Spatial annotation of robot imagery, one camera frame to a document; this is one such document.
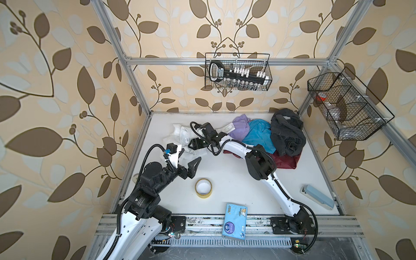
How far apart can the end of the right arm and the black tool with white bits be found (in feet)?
0.94

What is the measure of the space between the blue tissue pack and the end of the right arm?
1.03 feet

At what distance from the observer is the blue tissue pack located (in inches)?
27.1

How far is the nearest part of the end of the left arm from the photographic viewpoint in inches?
22.5

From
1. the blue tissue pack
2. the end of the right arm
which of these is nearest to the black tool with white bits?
the end of the right arm

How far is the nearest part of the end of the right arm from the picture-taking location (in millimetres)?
808
